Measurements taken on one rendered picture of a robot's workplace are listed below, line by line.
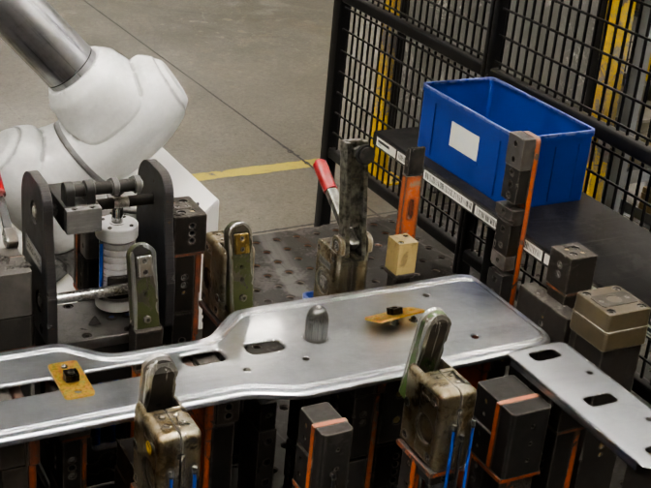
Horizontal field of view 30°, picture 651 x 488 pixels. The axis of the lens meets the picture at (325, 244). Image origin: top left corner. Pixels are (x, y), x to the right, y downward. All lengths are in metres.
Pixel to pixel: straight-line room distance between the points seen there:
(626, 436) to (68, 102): 1.11
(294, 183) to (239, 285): 3.10
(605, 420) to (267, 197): 3.22
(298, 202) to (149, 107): 2.54
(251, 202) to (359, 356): 3.02
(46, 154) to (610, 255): 0.97
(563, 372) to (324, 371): 0.32
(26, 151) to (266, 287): 0.58
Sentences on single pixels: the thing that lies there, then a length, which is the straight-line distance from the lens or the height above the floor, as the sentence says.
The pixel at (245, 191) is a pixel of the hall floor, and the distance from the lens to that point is 4.71.
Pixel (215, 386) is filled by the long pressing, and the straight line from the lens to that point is 1.53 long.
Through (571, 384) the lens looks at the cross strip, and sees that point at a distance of 1.64.
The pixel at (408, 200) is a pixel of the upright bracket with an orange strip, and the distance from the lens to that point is 1.83.
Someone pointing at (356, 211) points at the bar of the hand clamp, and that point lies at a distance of 1.78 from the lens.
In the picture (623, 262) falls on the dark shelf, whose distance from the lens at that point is 1.95.
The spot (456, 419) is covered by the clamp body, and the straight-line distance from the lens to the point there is 1.51.
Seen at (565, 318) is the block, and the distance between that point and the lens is 1.81.
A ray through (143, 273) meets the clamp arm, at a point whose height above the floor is 1.07.
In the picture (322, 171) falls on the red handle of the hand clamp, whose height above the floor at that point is 1.14.
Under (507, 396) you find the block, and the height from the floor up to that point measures 0.98.
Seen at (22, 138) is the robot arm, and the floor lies 1.04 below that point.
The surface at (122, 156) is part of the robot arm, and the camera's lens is 2.17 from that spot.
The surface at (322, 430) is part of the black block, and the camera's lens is 1.48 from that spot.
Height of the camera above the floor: 1.81
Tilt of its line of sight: 25 degrees down
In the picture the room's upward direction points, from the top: 5 degrees clockwise
